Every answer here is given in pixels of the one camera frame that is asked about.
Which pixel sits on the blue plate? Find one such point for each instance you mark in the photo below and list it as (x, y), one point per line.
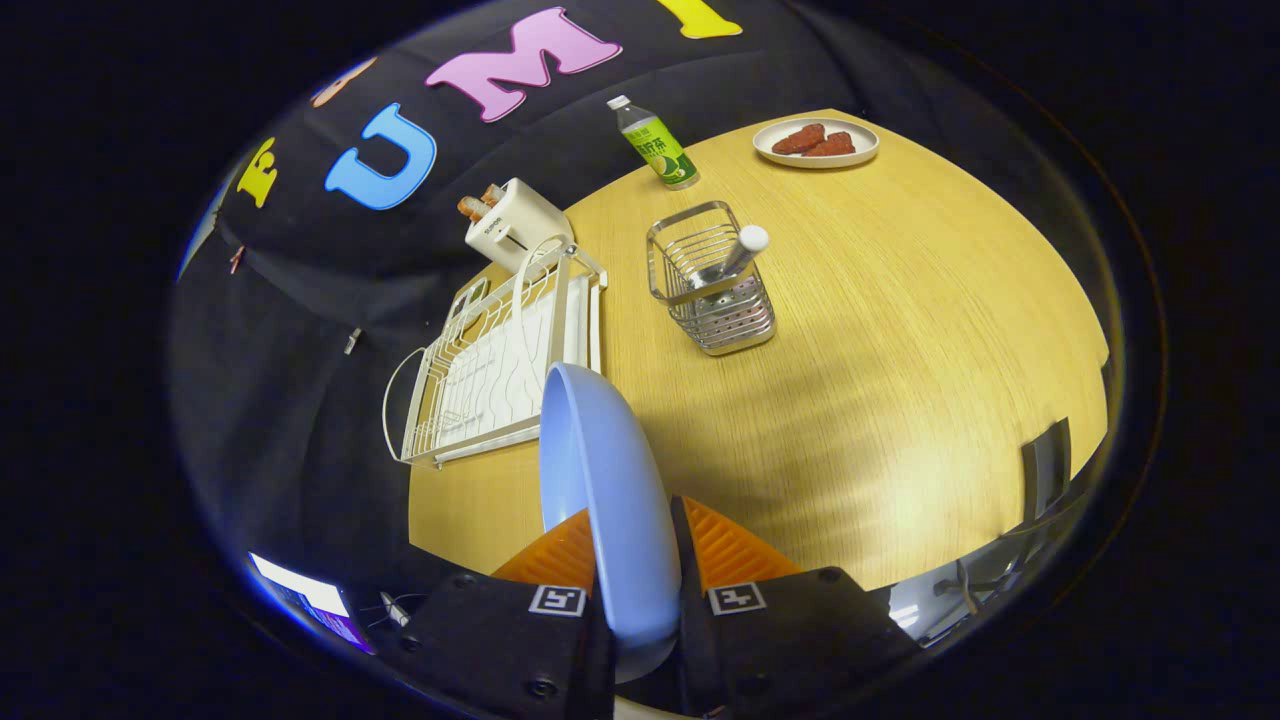
(610, 500)

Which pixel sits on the green label drink bottle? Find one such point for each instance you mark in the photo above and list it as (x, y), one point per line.
(660, 150)

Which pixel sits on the metal spoon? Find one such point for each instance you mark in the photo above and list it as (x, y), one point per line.
(748, 245)

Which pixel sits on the silver clip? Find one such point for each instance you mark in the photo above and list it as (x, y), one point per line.
(352, 341)

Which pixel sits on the brown meat piece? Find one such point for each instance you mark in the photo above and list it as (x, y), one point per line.
(798, 140)
(832, 146)

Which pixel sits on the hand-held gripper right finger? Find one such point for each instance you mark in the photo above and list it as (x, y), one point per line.
(682, 545)

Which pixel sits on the lit screen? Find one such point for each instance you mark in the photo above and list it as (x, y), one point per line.
(310, 600)

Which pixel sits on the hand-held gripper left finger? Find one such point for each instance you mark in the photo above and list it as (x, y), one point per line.
(480, 640)

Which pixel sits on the orange clip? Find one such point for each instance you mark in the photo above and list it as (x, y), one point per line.
(237, 260)

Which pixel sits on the white toaster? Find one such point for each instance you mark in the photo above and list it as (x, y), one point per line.
(520, 220)

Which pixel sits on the toasted bread slice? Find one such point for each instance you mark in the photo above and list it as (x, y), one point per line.
(494, 193)
(472, 208)

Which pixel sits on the white plate with meat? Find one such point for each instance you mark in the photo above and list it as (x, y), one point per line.
(815, 160)

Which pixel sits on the black chair back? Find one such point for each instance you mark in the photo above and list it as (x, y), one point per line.
(1045, 470)

